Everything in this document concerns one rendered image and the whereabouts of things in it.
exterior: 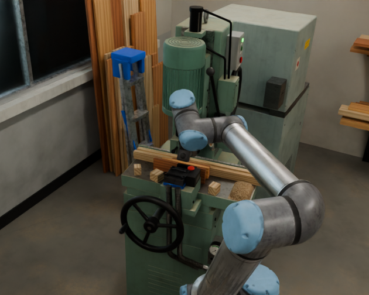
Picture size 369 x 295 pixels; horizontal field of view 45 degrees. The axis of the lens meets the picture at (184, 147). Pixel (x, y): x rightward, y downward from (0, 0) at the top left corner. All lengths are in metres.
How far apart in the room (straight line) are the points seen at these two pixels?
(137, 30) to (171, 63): 1.84
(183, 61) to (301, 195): 0.90
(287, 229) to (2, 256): 2.35
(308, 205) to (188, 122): 0.59
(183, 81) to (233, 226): 0.94
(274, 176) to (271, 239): 0.24
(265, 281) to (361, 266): 1.64
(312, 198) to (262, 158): 0.25
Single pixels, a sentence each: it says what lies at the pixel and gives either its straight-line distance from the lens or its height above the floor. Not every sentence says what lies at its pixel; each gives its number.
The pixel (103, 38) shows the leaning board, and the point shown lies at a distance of 3.38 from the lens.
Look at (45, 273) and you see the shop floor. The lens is 2.92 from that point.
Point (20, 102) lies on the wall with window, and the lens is 3.02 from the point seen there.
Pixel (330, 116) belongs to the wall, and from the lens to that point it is 4.29.
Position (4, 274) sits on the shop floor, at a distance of 2.98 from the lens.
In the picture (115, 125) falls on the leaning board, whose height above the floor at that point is 0.45.
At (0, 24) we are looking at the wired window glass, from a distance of 3.00.
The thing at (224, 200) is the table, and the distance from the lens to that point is 1.92.
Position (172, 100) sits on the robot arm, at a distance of 1.55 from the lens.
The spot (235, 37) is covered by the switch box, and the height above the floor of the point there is 1.48.
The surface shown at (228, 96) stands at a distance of 2.07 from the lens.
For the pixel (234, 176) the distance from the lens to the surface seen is 2.03.
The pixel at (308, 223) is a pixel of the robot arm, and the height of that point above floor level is 1.39.
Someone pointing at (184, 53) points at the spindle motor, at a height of 1.48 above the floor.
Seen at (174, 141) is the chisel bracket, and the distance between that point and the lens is 1.99.
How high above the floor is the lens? 2.01
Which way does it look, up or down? 29 degrees down
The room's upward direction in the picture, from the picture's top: 3 degrees clockwise
